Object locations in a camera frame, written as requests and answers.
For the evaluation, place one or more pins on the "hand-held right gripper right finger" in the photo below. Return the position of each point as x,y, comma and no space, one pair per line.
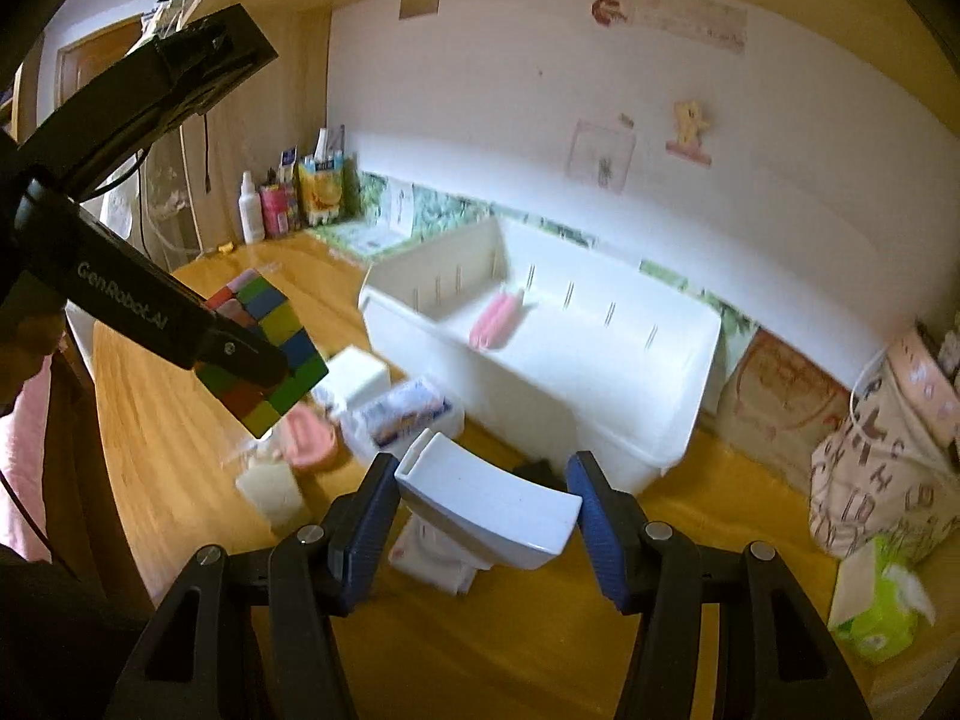
592,532

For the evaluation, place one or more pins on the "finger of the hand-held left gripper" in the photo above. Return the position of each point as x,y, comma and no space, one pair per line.
240,352

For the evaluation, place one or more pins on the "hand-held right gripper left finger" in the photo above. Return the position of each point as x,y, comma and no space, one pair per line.
367,532

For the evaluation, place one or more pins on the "colourful puzzle cube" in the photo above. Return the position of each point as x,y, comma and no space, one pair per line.
300,349

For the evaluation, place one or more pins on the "white tissue packet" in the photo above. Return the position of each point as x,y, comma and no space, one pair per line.
431,559

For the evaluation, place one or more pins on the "white plastic storage bin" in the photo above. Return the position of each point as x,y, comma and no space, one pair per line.
585,382

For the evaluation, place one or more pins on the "small black box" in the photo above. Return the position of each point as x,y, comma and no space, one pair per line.
540,474

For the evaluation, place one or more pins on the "white plastic bottle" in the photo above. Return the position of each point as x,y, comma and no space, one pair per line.
251,217

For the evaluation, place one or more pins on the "pink can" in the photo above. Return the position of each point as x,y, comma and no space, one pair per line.
275,210

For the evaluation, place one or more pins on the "orange juice carton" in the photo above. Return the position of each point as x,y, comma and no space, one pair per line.
322,195

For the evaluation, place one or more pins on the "pink cloth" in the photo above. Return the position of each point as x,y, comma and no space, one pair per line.
22,435

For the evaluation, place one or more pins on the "blue and white box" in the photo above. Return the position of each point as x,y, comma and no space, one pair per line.
287,165

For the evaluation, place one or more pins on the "white paper box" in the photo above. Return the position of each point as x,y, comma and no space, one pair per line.
397,210

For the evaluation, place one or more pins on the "wooden door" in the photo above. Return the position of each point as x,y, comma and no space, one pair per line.
97,52

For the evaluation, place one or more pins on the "white tube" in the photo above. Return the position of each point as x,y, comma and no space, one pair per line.
324,142

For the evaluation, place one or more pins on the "pink ridged block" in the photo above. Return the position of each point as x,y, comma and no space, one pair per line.
495,319

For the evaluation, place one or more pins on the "brown drawn cardboard sheet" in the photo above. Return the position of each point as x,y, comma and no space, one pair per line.
787,397

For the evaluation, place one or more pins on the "green leaf patterned mat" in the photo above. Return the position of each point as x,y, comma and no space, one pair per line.
435,210

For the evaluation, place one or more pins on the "beige printed bag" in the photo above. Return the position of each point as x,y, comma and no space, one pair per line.
877,450

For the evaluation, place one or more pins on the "green tissue pack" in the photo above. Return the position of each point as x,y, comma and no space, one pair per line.
877,615

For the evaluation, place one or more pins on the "brown tape patch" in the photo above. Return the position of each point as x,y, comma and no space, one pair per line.
420,1

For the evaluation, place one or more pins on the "wall drawing paper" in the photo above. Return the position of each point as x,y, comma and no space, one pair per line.
600,157

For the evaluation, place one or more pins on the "bear wall sticker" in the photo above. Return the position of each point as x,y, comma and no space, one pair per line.
688,127

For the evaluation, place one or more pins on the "red wall sticker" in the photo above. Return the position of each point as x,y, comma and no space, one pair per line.
609,10

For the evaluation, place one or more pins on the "pink scribbled wall paper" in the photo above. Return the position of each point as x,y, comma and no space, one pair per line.
690,19

